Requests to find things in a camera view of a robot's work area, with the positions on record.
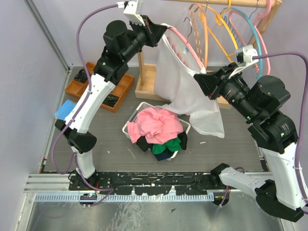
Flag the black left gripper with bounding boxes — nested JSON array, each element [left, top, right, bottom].
[[123, 15, 167, 63]]

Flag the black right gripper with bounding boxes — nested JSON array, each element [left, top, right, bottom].
[[194, 61, 260, 122]]

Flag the pink hanger of white shirt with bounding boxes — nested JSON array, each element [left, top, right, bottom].
[[162, 17, 205, 70]]

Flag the white t shirt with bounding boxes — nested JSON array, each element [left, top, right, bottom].
[[154, 29, 225, 138]]

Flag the orange plastic hanger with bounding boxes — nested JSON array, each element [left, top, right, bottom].
[[188, 3, 208, 68]]

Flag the yellow plastic hanger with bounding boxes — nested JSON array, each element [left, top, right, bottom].
[[205, 0, 238, 62]]

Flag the pink t shirt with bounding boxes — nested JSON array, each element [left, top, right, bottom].
[[127, 107, 184, 144]]

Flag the green t shirt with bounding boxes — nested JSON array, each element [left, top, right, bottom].
[[152, 138, 182, 155]]

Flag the light blue metal-hook hanger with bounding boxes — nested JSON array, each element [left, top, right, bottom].
[[223, 6, 270, 79]]

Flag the navy blue t shirt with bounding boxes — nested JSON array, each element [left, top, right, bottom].
[[154, 149, 174, 161]]

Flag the black t shirt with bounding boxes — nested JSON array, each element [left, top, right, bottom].
[[136, 131, 188, 152]]

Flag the pink plastic hanger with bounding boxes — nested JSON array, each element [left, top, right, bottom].
[[227, 0, 274, 79]]

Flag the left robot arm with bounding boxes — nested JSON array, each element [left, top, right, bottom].
[[55, 15, 168, 191]]

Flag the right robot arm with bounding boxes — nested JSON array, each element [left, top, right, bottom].
[[194, 63, 307, 222]]

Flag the wooden clothes rack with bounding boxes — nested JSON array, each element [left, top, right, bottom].
[[135, 0, 282, 101]]

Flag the white plastic basket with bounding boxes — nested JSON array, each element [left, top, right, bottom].
[[122, 102, 191, 160]]

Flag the dark rolled sock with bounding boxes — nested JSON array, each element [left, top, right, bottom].
[[103, 94, 119, 107], [74, 69, 88, 83]]

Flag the blue folded cloth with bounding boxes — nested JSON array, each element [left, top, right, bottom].
[[53, 100, 76, 120]]

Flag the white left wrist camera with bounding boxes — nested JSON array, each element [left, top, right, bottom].
[[116, 0, 145, 26]]

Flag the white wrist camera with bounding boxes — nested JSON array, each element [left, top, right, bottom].
[[229, 45, 259, 79], [116, 0, 145, 26]]

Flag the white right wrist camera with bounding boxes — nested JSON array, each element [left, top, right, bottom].
[[229, 45, 259, 79]]

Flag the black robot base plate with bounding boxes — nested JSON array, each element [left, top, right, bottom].
[[69, 171, 231, 196]]

